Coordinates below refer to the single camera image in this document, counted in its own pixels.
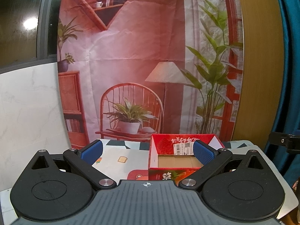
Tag printed living room backdrop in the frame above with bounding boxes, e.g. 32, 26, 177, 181
57, 0, 244, 148

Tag cartoon patterned white tablecloth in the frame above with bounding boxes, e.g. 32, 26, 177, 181
0, 138, 300, 225

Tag red strawberry cardboard box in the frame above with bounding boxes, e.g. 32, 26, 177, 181
148, 133, 225, 184

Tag teal blue curtain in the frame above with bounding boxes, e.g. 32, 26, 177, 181
264, 0, 299, 186

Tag wooden panel board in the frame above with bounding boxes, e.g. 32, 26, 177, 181
232, 0, 284, 148

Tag dark window frame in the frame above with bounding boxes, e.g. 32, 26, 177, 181
0, 0, 61, 73

